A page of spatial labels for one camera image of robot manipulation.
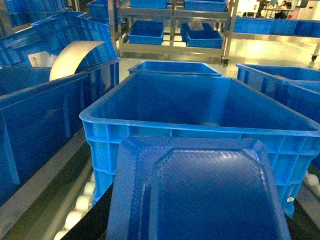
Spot left dark blue crate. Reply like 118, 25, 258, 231
0, 58, 120, 203

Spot far steel cart rack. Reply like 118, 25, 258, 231
108, 0, 239, 67

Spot right blue crate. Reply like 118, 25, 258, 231
236, 64, 320, 123

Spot blue open crate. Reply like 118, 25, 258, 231
79, 73, 320, 216

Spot curved white sheet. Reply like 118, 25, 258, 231
49, 40, 105, 82

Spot blue plastic tray part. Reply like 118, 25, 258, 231
106, 136, 291, 240

